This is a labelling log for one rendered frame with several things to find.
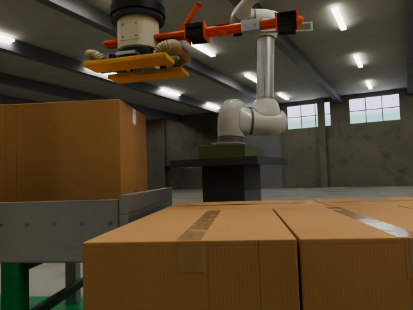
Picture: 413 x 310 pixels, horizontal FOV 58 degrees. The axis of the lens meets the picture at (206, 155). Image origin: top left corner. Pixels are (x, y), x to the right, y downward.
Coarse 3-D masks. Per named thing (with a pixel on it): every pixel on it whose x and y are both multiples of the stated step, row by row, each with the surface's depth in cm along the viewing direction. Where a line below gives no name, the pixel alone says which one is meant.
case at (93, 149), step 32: (0, 128) 137; (32, 128) 136; (64, 128) 135; (96, 128) 134; (128, 128) 145; (0, 160) 137; (32, 160) 136; (64, 160) 135; (96, 160) 134; (128, 160) 143; (0, 192) 136; (32, 192) 135; (64, 192) 134; (96, 192) 133; (128, 192) 142
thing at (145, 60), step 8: (112, 56) 144; (136, 56) 138; (144, 56) 137; (152, 56) 136; (160, 56) 135; (168, 56) 138; (88, 64) 142; (96, 64) 142; (104, 64) 141; (112, 64) 141; (120, 64) 141; (128, 64) 142; (136, 64) 142; (144, 64) 142; (152, 64) 143; (160, 64) 143; (168, 64) 143; (96, 72) 151
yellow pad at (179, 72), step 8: (128, 72) 161; (152, 72) 156; (160, 72) 155; (168, 72) 155; (176, 72) 155; (184, 72) 157; (112, 80) 164; (120, 80) 164; (128, 80) 165; (136, 80) 165; (144, 80) 166; (152, 80) 166
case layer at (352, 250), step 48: (96, 240) 71; (144, 240) 69; (192, 240) 68; (240, 240) 67; (288, 240) 66; (336, 240) 65; (384, 240) 64; (96, 288) 69; (144, 288) 68; (192, 288) 67; (240, 288) 66; (288, 288) 65; (336, 288) 64; (384, 288) 64
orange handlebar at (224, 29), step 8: (216, 24) 142; (224, 24) 142; (232, 24) 141; (240, 24) 140; (264, 24) 138; (272, 24) 138; (176, 32) 146; (208, 32) 144; (216, 32) 146; (224, 32) 143; (232, 32) 145; (240, 32) 145; (112, 40) 153; (112, 48) 158
